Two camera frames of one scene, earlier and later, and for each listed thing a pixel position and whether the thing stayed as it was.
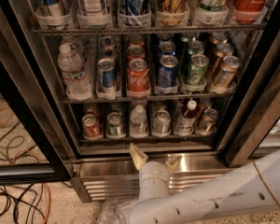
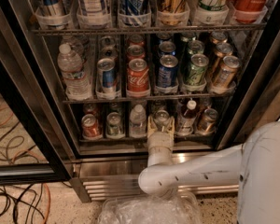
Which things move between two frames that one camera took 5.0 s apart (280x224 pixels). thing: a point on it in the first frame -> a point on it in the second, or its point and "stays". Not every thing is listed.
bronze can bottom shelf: [207, 121] stays
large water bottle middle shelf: [70, 63] stays
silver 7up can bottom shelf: [161, 123] stays
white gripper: [153, 171] -> [160, 139]
